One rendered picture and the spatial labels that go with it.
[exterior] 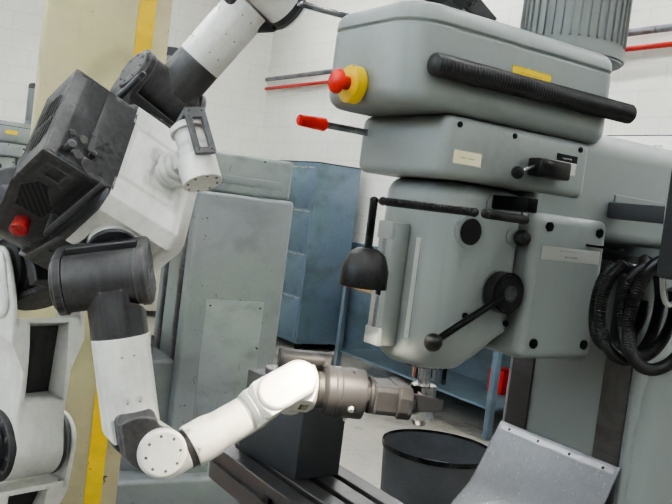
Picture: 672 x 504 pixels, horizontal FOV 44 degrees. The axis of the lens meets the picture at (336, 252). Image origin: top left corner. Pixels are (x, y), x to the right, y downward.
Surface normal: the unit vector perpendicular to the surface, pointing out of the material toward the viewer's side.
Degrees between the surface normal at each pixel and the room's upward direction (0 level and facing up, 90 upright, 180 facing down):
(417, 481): 94
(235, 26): 109
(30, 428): 81
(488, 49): 90
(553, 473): 63
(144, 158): 58
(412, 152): 90
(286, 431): 90
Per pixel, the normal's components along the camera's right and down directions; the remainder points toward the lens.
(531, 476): -0.70, -0.50
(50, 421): 0.76, -0.01
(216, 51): 0.35, 0.42
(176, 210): 0.71, -0.41
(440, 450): -0.20, -0.04
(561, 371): -0.84, -0.07
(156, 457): 0.44, -0.02
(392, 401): 0.16, 0.07
